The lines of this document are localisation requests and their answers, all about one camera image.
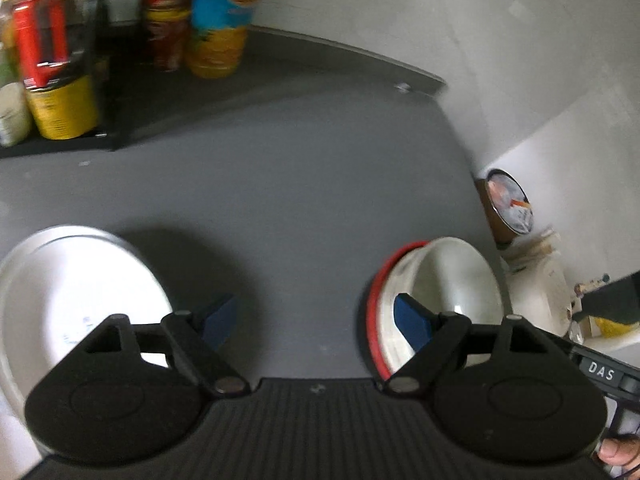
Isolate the red rimmed bowl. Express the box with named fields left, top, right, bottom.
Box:
left=364, top=240, right=428, bottom=380

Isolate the white ceramic bowl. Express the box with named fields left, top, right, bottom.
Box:
left=378, top=237, right=504, bottom=376

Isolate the white plate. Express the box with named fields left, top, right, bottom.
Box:
left=1, top=226, right=172, bottom=419

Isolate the right hand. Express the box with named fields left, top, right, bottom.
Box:
left=598, top=437, right=640, bottom=470

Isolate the white air fryer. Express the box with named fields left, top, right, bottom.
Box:
left=506, top=250, right=576, bottom=337

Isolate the brown pot with trash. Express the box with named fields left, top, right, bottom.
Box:
left=475, top=168, right=534, bottom=246

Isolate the white cap spice jar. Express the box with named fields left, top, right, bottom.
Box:
left=0, top=49, right=34, bottom=149

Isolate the orange juice bottle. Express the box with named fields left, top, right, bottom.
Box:
left=186, top=0, right=259, bottom=79

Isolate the black wire rack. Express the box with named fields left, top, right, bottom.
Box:
left=0, top=0, right=132, bottom=162

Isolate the soy sauce bottle red handle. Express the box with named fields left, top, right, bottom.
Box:
left=9, top=0, right=101, bottom=141

